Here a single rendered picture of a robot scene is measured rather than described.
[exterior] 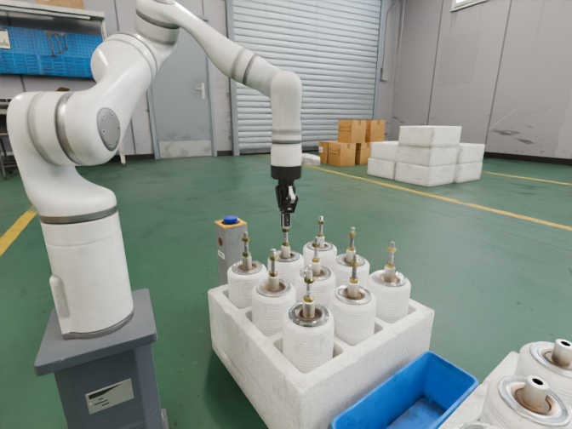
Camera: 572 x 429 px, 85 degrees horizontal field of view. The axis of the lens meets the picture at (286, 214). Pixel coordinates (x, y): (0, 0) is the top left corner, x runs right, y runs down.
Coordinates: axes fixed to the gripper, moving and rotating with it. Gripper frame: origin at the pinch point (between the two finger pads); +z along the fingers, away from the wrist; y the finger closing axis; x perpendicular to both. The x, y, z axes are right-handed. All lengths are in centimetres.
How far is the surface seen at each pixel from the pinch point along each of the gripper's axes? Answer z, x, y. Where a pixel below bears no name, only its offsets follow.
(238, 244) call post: 9.9, -10.9, -10.6
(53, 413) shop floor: 36, -54, 10
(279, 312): 13.2, -6.8, 19.7
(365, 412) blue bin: 26.2, 5.2, 35.1
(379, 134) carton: -5, 228, -323
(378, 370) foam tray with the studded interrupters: 23.5, 11.1, 29.4
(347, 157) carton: 23, 176, -311
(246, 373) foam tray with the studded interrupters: 28.1, -13.8, 18.2
